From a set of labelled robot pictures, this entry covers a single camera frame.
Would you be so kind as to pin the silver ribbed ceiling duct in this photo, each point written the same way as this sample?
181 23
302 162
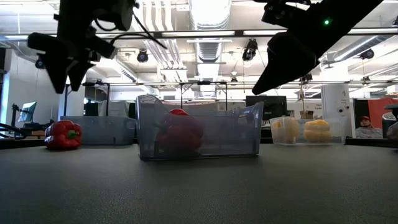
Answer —
210 53

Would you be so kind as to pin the person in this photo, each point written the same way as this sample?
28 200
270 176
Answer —
367 129

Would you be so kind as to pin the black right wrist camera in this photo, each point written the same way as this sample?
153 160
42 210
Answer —
280 14

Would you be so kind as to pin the slanted grey ceiling duct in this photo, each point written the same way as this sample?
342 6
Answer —
348 53

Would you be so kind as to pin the large black monitor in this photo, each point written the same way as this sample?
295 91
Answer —
270 107

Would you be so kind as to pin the bright yellow bell pepper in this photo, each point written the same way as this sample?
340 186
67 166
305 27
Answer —
317 132

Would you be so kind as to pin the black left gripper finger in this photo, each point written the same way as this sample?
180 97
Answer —
56 59
81 76

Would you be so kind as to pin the red partition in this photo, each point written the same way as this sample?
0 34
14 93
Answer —
385 109

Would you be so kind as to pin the white pillar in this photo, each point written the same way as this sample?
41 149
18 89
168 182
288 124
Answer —
335 102

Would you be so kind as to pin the low grey translucent basket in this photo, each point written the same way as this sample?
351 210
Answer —
102 130

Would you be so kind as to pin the black ceiling camera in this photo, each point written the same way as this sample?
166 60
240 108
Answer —
39 63
367 54
307 77
142 56
250 49

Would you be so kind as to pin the black overhead light rail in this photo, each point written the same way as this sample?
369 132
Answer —
202 33

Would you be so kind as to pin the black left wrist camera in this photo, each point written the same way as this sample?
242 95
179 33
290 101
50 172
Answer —
121 12

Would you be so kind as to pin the white ceiling pipes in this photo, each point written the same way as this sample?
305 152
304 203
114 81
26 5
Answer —
171 56

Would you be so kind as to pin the red pepper with green stem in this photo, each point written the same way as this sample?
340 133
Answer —
62 137

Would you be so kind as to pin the black partition panel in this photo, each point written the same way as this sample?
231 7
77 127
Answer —
359 107

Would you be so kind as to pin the cardboard box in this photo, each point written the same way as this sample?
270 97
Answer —
307 115

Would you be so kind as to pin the dark office chair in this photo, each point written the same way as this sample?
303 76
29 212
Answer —
390 121

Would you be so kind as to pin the small tilted computer monitor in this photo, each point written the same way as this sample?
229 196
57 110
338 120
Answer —
27 111

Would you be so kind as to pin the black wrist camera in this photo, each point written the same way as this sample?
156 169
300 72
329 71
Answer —
280 14
121 12

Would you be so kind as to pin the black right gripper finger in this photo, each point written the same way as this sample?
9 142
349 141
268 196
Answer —
289 59

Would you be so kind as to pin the large grey translucent basket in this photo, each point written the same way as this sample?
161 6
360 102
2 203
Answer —
224 137

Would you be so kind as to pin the red bell pepper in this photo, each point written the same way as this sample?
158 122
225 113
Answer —
182 133

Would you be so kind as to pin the clear plastic basket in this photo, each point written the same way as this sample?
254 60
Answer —
337 133

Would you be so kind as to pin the pale yellow bell pepper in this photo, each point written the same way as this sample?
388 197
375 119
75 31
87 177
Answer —
286 130

